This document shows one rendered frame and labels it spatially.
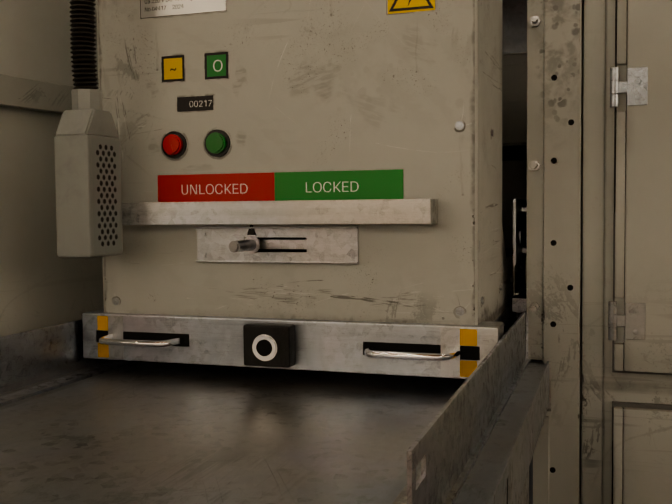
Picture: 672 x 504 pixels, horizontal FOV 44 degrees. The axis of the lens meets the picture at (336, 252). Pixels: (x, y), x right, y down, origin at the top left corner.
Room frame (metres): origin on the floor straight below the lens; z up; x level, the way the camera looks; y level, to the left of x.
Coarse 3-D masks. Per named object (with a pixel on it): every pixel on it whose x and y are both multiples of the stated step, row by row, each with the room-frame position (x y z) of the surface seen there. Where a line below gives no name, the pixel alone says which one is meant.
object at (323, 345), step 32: (96, 320) 1.08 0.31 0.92; (128, 320) 1.07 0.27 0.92; (160, 320) 1.05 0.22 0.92; (192, 320) 1.04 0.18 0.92; (224, 320) 1.02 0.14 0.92; (256, 320) 1.01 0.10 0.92; (288, 320) 1.00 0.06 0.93; (320, 320) 0.99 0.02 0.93; (96, 352) 1.08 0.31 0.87; (128, 352) 1.07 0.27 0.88; (160, 352) 1.05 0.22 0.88; (192, 352) 1.04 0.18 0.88; (224, 352) 1.02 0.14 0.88; (320, 352) 0.98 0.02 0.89; (352, 352) 0.97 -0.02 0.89; (416, 352) 0.95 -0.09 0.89; (480, 352) 0.92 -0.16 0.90
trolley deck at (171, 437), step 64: (128, 384) 1.01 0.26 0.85; (192, 384) 1.01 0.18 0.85; (256, 384) 1.01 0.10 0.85; (320, 384) 1.00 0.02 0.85; (384, 384) 1.00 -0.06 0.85; (448, 384) 0.99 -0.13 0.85; (0, 448) 0.74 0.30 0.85; (64, 448) 0.74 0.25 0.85; (128, 448) 0.74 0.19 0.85; (192, 448) 0.74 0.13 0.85; (256, 448) 0.73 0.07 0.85; (320, 448) 0.73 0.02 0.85; (384, 448) 0.73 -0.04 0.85; (512, 448) 0.71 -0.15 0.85
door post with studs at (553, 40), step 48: (528, 0) 1.14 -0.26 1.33; (576, 0) 1.11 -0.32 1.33; (528, 48) 1.14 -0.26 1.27; (576, 48) 1.11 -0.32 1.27; (528, 96) 1.14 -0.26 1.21; (576, 96) 1.11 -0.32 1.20; (528, 144) 1.14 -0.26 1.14; (576, 144) 1.11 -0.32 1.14; (528, 192) 1.14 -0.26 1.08; (576, 192) 1.11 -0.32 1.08; (528, 240) 1.14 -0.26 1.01; (576, 240) 1.11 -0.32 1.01; (528, 288) 1.14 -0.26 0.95; (576, 288) 1.11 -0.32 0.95; (528, 336) 1.14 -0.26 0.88; (576, 336) 1.11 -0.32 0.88; (576, 384) 1.11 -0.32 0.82; (576, 432) 1.11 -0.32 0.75; (576, 480) 1.11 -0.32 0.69
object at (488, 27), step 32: (96, 0) 1.09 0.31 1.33; (480, 0) 0.96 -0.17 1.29; (480, 32) 0.96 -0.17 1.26; (480, 64) 0.96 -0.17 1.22; (480, 96) 0.96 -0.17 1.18; (480, 128) 0.96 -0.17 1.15; (480, 160) 0.96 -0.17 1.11; (480, 192) 0.96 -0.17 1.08; (480, 224) 0.96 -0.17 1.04; (480, 256) 0.96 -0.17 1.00; (512, 256) 1.27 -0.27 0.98; (480, 288) 0.96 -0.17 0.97; (512, 288) 1.27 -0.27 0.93; (480, 320) 0.96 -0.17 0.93
